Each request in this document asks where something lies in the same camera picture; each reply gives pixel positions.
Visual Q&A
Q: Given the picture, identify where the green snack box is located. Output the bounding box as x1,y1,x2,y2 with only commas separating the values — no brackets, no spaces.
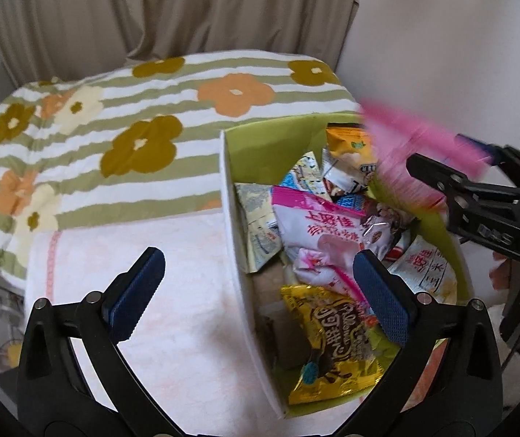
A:
221,114,471,417

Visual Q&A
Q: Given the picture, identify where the white pink towel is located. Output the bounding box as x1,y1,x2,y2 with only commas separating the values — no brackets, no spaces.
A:
23,210,357,437

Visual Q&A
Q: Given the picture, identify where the gold snack bag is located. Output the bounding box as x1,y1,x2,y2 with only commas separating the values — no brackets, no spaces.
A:
281,284,384,405

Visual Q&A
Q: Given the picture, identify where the pink white snack bag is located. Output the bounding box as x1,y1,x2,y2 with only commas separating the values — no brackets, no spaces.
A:
272,185,393,302

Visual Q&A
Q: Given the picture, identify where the pink striped snack bag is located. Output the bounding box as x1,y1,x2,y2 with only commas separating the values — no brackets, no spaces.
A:
361,101,490,210

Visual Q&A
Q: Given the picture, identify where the white corn snack packet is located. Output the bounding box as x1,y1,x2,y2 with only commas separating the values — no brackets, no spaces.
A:
388,236,457,305

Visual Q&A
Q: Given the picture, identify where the beige curtain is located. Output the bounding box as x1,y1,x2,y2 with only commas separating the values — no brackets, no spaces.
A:
0,0,358,85

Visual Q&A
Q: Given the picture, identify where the silver blue snack packet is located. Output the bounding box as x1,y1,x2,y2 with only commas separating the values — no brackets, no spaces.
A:
234,182,282,273

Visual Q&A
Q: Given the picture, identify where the orange snack bag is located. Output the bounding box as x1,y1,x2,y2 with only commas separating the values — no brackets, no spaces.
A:
326,122,377,175

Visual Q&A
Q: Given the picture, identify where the floral striped quilt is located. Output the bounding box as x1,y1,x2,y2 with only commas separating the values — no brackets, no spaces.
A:
0,50,358,287

